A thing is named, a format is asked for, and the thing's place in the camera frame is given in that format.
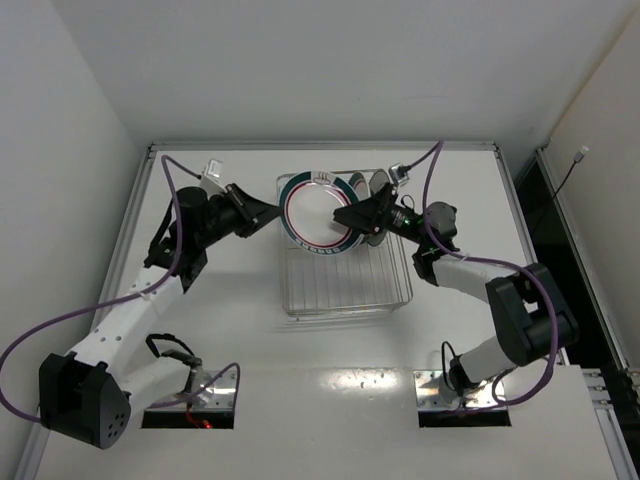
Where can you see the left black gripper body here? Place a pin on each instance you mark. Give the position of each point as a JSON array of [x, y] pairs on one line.
[[241, 210]]

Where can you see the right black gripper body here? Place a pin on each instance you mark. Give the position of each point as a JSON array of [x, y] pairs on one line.
[[381, 208]]

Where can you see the green red rimmed plate front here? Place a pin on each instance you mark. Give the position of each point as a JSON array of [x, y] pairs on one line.
[[359, 184]]

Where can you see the green red rimmed plate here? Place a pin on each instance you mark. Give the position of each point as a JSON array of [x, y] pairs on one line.
[[359, 184], [308, 201]]

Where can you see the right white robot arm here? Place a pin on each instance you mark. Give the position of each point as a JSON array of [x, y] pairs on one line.
[[531, 318]]

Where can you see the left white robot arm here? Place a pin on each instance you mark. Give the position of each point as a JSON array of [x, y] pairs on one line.
[[87, 394]]

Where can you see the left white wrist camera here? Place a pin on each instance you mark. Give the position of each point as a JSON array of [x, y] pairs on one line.
[[210, 178]]

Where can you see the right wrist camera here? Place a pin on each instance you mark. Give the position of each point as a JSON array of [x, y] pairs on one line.
[[399, 174]]

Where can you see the metal wire dish rack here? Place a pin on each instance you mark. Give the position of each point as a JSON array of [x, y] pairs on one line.
[[370, 279]]

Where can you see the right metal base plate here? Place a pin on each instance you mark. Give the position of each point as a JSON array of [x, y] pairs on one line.
[[433, 396]]

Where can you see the metal base plate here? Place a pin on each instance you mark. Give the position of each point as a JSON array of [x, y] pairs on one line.
[[218, 397], [433, 396]]

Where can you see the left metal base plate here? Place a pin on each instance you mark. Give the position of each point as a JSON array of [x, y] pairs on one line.
[[218, 397]]

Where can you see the black wall cable white plug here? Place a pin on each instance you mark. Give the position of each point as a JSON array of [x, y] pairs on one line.
[[576, 160]]

